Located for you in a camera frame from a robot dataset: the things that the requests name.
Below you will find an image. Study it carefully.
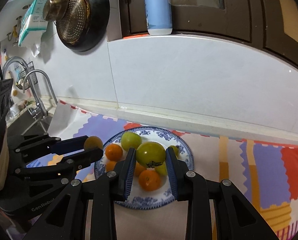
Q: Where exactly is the small yellow-green fruit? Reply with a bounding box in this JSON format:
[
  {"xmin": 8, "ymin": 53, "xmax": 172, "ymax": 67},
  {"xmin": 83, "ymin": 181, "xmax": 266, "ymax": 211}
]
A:
[{"xmin": 84, "ymin": 136, "xmax": 103, "ymax": 151}]

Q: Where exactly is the small green fruit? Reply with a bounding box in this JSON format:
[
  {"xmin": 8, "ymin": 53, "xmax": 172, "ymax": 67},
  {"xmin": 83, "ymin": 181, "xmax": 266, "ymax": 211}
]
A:
[{"xmin": 170, "ymin": 145, "xmax": 179, "ymax": 158}]

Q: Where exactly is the wire sink rack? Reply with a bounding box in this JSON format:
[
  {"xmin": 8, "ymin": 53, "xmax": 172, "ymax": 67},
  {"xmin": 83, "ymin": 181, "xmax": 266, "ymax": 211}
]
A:
[{"xmin": 15, "ymin": 61, "xmax": 38, "ymax": 91}]

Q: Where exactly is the blue white lotion bottle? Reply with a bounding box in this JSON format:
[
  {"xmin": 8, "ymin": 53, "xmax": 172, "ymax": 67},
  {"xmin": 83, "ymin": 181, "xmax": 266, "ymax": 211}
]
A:
[{"xmin": 144, "ymin": 0, "xmax": 173, "ymax": 36}]

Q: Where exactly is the green apple with stem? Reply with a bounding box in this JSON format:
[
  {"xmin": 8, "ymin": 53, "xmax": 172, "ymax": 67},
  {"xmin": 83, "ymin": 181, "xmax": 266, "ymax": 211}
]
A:
[{"xmin": 154, "ymin": 162, "xmax": 167, "ymax": 176}]

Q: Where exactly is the chrome kitchen faucet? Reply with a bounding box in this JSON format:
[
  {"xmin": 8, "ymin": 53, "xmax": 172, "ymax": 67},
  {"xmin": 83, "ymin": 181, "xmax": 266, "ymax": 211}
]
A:
[{"xmin": 24, "ymin": 69, "xmax": 58, "ymax": 117}]

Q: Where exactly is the black frying pan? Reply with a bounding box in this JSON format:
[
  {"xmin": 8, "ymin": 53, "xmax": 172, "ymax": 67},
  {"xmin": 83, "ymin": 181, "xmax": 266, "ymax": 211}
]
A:
[{"xmin": 59, "ymin": 0, "xmax": 110, "ymax": 52}]

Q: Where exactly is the blue patterned white plate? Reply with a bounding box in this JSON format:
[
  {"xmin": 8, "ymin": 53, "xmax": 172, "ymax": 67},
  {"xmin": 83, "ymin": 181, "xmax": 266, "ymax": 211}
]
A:
[{"xmin": 94, "ymin": 126, "xmax": 195, "ymax": 210}]

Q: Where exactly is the teal white plastic package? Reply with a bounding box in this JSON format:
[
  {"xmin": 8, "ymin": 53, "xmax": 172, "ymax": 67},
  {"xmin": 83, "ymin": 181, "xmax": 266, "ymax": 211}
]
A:
[{"xmin": 18, "ymin": 0, "xmax": 48, "ymax": 48}]

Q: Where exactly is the small orange tangerine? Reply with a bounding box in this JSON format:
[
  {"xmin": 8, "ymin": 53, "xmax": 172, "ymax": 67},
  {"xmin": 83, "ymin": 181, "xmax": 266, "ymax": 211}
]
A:
[{"xmin": 106, "ymin": 160, "xmax": 117, "ymax": 172}]

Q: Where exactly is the brass perforated strainer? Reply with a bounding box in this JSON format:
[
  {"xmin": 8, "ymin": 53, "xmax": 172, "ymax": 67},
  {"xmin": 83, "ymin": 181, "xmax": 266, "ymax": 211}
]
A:
[{"xmin": 43, "ymin": 0, "xmax": 90, "ymax": 46}]

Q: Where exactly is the large green apple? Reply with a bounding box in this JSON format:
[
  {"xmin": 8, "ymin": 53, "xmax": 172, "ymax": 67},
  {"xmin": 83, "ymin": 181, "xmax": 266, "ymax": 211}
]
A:
[{"xmin": 136, "ymin": 141, "xmax": 166, "ymax": 168}]

